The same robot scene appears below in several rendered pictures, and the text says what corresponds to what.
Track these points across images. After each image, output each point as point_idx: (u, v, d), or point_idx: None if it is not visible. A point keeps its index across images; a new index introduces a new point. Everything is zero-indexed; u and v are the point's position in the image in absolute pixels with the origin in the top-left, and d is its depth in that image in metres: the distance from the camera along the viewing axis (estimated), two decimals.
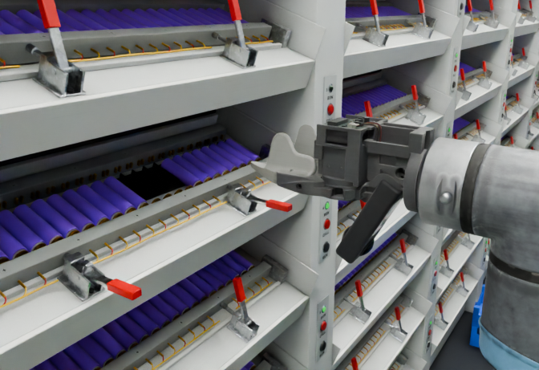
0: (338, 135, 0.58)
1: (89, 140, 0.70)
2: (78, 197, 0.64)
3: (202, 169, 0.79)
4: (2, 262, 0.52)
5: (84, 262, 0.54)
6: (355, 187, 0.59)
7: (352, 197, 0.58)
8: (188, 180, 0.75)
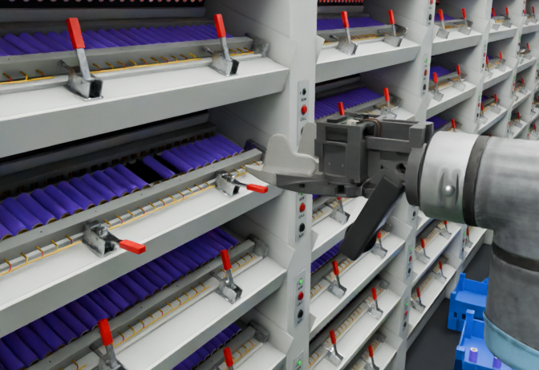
0: (338, 132, 0.58)
1: (102, 134, 0.86)
2: (94, 180, 0.80)
3: (195, 160, 0.95)
4: (38, 227, 0.68)
5: (101, 227, 0.70)
6: (357, 184, 0.59)
7: (354, 193, 0.58)
8: (183, 168, 0.91)
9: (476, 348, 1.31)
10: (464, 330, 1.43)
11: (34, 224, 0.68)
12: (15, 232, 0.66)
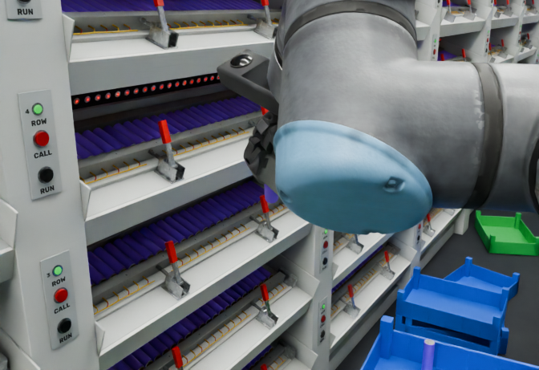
0: None
1: None
2: None
3: None
4: None
5: None
6: None
7: None
8: None
9: None
10: (377, 347, 0.95)
11: None
12: None
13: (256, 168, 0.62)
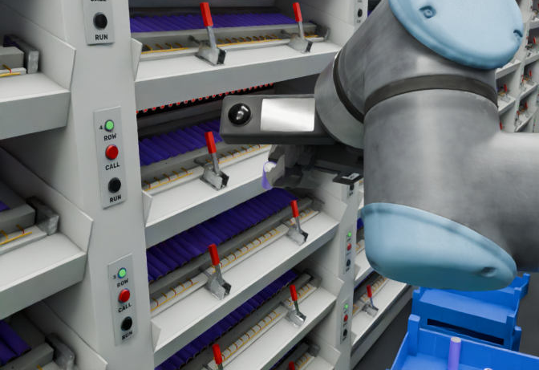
0: None
1: None
2: None
3: None
4: None
5: None
6: None
7: None
8: None
9: None
10: (405, 344, 1.01)
11: None
12: None
13: None
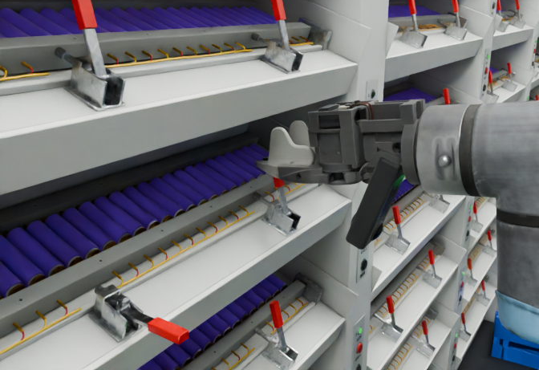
0: (330, 119, 0.58)
1: None
2: (96, 211, 0.58)
3: (227, 177, 0.73)
4: (18, 290, 0.46)
5: (120, 297, 0.47)
6: (355, 169, 0.58)
7: (353, 179, 0.58)
8: (214, 190, 0.69)
9: None
10: None
11: (11, 286, 0.46)
12: None
13: None
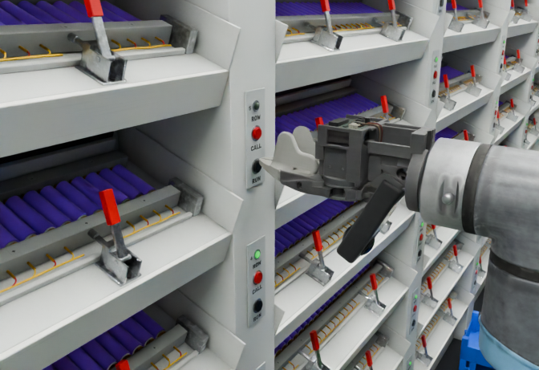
0: (340, 136, 0.58)
1: None
2: None
3: (63, 210, 0.59)
4: None
5: None
6: (357, 187, 0.59)
7: (354, 197, 0.59)
8: (37, 227, 0.56)
9: None
10: None
11: None
12: None
13: (317, 160, 0.68)
